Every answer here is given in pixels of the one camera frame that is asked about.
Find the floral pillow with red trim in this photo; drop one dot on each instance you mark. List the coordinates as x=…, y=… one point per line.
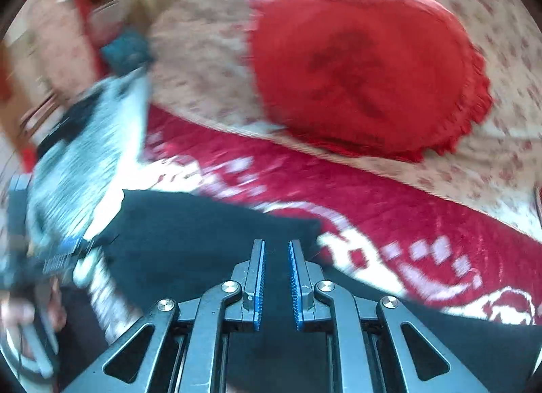
x=51, y=33

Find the red white patterned blanket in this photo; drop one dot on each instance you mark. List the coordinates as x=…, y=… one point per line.
x=381, y=207

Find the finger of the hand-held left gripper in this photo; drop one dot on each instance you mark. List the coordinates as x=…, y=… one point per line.
x=63, y=258

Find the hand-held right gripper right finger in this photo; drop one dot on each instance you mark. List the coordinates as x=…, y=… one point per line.
x=295, y=287

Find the black pants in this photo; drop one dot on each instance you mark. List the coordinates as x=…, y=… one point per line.
x=182, y=232

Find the floral cream bedsheet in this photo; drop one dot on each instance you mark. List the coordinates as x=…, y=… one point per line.
x=203, y=37

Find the teal cloth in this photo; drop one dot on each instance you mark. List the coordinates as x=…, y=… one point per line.
x=126, y=49

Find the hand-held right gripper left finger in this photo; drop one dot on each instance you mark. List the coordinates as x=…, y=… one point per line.
x=259, y=287

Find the person's left hand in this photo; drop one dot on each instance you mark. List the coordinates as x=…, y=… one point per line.
x=19, y=312

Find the round red fringed cushion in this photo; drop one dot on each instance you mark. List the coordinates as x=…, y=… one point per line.
x=364, y=67

